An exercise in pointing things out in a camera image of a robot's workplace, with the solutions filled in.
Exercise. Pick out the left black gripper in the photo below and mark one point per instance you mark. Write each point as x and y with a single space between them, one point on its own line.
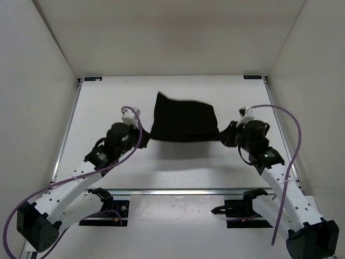
145 136

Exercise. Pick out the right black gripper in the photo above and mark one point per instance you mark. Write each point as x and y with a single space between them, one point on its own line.
225 136

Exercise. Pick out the black skirt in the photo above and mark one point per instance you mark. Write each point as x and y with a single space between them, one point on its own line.
183 121

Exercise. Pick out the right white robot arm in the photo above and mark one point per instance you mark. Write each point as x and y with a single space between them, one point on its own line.
306 232

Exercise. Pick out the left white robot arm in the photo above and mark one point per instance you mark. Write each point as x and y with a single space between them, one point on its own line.
42 221

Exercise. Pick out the right blue corner label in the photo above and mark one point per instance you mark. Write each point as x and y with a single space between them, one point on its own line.
252 77

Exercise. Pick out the blue corner label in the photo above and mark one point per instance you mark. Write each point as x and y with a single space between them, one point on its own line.
93 79
252 77

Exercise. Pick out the left blue corner label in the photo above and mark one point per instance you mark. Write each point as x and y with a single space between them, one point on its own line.
93 79

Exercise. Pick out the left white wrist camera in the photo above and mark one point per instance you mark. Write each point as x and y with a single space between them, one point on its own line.
129 118

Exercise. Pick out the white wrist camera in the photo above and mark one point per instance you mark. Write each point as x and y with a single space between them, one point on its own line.
129 118
246 114

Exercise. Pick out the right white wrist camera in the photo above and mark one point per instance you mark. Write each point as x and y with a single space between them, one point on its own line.
246 114

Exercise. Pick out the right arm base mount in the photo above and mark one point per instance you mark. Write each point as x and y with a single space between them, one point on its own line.
239 212

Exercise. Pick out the right aluminium side rail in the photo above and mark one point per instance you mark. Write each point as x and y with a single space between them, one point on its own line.
291 153

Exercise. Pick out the aluminium side rail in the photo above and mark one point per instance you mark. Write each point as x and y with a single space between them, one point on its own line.
291 153
67 130

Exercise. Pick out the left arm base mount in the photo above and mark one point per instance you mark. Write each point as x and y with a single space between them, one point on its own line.
113 213

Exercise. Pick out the left aluminium side rail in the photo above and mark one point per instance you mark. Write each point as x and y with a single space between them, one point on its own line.
67 130

